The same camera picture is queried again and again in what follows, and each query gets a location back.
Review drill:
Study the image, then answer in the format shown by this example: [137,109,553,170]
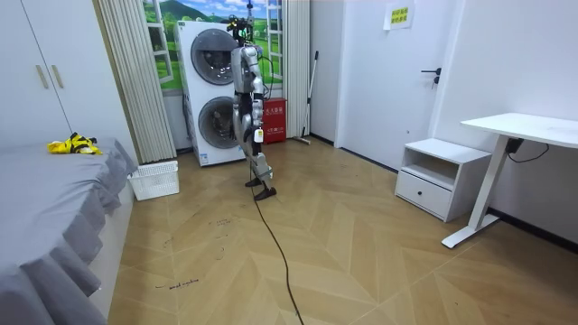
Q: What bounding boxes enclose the robot legs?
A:
[229,92,278,202]

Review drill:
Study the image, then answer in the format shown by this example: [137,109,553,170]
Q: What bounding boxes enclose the red fire equipment box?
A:
[262,97,288,146]

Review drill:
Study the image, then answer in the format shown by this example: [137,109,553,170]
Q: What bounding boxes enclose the white washing machine tower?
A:
[173,20,247,168]

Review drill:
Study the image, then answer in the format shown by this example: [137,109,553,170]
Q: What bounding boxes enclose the robot body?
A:
[226,13,275,103]

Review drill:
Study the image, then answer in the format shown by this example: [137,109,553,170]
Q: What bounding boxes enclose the cream pleated curtain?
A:
[281,0,312,139]
[92,0,178,165]

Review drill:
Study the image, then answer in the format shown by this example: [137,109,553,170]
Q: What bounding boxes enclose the white plastic laundry basket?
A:
[126,160,181,202]

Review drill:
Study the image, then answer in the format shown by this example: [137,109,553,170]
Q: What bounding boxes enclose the white door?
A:
[333,0,462,173]

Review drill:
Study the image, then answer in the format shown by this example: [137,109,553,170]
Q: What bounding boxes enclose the white bedside cabinet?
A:
[394,137,493,224]

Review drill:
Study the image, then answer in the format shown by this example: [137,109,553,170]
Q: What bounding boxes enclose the yellow and white paper sign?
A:
[382,1,415,33]

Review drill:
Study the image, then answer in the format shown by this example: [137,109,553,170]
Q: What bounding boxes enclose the yellow and black garment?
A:
[46,131,104,156]

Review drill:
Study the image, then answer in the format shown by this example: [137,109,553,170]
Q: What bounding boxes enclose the white wardrobe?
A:
[0,0,139,160]

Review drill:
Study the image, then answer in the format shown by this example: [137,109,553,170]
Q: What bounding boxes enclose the grey bed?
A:
[0,136,139,325]

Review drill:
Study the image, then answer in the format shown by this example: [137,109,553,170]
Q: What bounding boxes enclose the black desk control box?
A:
[504,137,526,155]

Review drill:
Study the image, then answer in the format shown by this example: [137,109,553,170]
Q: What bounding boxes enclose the white desk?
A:
[441,112,578,250]

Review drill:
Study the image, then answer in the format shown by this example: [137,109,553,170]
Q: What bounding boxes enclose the long-handled mop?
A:
[292,50,321,146]

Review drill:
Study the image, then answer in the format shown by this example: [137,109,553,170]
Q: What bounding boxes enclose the black floor cable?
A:
[248,162,306,325]

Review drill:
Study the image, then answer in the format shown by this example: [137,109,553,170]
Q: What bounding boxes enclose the landscape window wall poster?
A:
[142,0,285,92]

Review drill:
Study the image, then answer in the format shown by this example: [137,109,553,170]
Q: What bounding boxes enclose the black door handle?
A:
[420,67,443,88]

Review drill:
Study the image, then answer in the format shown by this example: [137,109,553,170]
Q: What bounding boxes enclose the black desk cable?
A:
[507,143,551,164]

